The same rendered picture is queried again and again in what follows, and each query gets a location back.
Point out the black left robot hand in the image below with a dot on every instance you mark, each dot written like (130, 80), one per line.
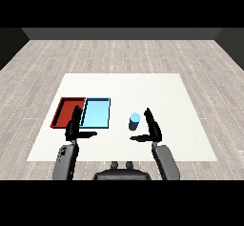
(73, 130)

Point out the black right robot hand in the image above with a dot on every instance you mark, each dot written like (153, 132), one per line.
(154, 129)

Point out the red shallow open box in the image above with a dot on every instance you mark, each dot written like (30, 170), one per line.
(66, 112)

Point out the small blue can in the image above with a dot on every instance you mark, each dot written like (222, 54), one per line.
(134, 122)

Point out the light blue shallow open box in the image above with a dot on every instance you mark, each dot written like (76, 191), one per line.
(96, 113)

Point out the dark grey robot body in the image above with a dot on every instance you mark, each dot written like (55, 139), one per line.
(122, 173)

